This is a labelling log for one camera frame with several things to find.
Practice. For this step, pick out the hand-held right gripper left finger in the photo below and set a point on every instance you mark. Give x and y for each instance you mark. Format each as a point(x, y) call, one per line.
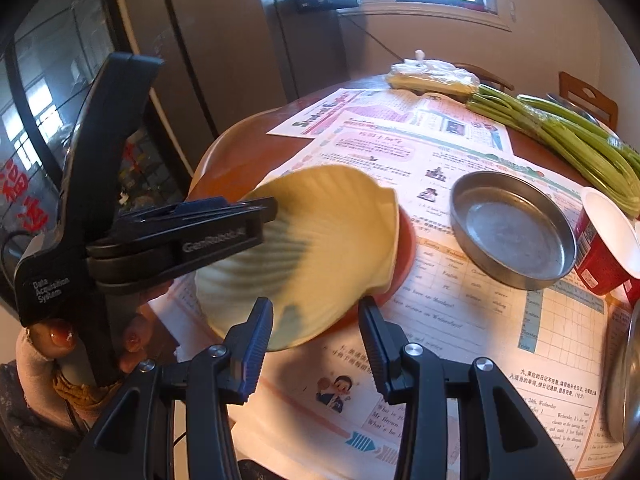
point(255, 360)

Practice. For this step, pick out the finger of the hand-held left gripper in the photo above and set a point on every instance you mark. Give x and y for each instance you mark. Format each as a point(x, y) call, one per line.
point(215, 240)

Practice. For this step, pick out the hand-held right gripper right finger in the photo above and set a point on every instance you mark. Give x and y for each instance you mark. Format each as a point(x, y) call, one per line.
point(372, 355)

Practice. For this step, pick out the red plate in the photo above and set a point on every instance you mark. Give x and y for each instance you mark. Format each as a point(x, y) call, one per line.
point(402, 260)

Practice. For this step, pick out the yellow shell-shaped plate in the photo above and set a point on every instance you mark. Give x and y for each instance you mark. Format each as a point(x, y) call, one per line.
point(325, 240)

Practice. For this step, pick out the round steel plate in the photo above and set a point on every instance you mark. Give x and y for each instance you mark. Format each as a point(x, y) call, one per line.
point(510, 230)

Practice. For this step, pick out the large steel bowl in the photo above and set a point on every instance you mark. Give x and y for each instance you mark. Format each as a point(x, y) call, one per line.
point(625, 380)

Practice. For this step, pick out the person's left hand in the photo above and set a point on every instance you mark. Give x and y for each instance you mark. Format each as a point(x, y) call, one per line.
point(145, 325)

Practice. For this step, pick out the glass door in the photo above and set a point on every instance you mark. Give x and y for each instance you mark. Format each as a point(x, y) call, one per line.
point(45, 85)

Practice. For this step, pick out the large printed newspaper sheet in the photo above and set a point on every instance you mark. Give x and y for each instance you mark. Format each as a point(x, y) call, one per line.
point(480, 320)

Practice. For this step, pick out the tall grey cabinet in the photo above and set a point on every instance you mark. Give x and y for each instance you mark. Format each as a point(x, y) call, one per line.
point(210, 50)

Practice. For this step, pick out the small printed newspaper sheet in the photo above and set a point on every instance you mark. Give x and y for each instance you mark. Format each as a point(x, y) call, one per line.
point(380, 110)

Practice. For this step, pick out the small white bowl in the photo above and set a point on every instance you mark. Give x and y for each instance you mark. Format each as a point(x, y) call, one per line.
point(600, 260)

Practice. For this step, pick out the black device on shelf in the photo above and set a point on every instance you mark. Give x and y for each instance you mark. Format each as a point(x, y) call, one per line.
point(325, 0)

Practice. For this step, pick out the clear plastic food bag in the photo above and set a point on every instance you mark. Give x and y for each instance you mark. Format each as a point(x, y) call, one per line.
point(430, 77)

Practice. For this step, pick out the large celery bunch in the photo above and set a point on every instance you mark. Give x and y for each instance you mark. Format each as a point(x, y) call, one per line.
point(565, 150)

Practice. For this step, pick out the wooden chair with curved back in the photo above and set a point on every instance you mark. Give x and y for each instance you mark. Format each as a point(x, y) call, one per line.
point(492, 77)

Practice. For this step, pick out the small celery bunch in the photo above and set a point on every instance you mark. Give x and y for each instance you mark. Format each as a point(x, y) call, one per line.
point(575, 115)

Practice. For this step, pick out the wooden chair with slotted back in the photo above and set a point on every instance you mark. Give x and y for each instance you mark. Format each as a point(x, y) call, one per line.
point(587, 100)

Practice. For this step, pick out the small jar on windowsill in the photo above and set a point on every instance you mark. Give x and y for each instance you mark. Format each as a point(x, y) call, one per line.
point(489, 2)

